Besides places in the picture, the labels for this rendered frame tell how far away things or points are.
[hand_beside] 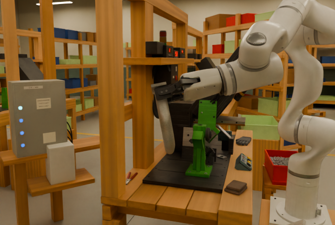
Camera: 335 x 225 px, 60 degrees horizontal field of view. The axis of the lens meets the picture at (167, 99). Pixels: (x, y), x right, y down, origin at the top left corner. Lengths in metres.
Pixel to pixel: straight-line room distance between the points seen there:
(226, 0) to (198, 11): 1.05
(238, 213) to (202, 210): 0.15
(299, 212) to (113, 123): 0.86
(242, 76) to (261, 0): 10.20
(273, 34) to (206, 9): 10.32
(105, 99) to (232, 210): 0.73
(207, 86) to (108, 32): 0.70
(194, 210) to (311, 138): 0.57
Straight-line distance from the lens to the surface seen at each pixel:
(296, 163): 1.29
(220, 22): 5.71
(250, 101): 4.95
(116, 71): 1.33
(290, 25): 0.93
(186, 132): 1.90
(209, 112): 1.86
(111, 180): 1.44
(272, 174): 1.86
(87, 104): 7.98
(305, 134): 1.24
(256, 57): 0.72
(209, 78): 0.73
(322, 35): 1.14
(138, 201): 1.43
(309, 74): 1.18
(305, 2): 1.03
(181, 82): 0.71
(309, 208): 1.36
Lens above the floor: 1.53
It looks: 8 degrees down
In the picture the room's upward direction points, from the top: straight up
